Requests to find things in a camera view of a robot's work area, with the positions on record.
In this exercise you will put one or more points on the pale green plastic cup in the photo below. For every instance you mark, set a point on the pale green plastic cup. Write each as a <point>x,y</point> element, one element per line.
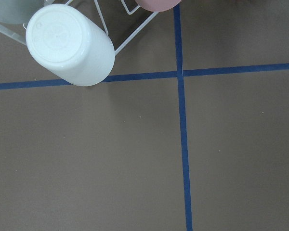
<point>18,11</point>

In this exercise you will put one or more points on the pink plastic cup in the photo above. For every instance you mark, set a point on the pink plastic cup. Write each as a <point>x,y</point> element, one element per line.
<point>157,5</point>

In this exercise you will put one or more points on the white plastic cup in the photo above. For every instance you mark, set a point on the white plastic cup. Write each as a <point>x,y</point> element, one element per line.
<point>70,45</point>

